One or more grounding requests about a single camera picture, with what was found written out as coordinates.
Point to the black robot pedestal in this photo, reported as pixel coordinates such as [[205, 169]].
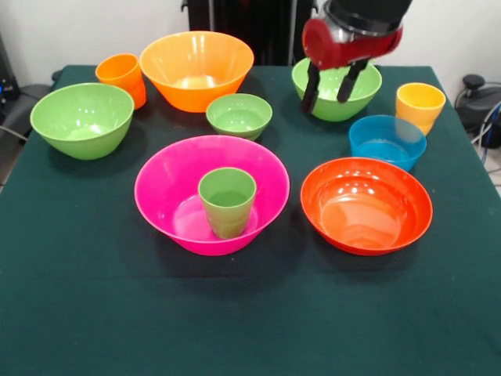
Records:
[[250, 19]]

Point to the black computer tower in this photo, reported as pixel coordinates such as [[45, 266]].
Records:
[[8, 78]]

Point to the pink plastic bowl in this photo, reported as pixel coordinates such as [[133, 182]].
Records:
[[168, 196]]

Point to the orange plastic cup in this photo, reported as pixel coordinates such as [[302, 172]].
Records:
[[117, 70]]

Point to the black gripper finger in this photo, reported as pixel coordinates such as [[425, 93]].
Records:
[[311, 90], [350, 84]]

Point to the small green plastic bowl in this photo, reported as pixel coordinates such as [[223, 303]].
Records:
[[238, 113]]

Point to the yellow plastic cup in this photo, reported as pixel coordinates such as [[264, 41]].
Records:
[[419, 102]]

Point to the red plastic bowl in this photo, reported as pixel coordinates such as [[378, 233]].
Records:
[[364, 211]]

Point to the dark grey floor case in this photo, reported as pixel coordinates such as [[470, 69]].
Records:
[[23, 109]]

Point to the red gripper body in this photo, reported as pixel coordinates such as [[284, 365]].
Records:
[[336, 53]]

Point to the green plastic cup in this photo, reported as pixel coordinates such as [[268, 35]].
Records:
[[227, 203]]

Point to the blue plastic bowl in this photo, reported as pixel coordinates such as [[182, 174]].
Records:
[[387, 150]]

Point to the large orange plastic bowl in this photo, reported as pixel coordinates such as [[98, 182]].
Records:
[[195, 66]]

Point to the dark green table cloth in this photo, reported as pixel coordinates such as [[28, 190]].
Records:
[[250, 313]]

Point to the large green plastic bowl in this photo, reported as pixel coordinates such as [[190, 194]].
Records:
[[329, 94], [78, 117]]

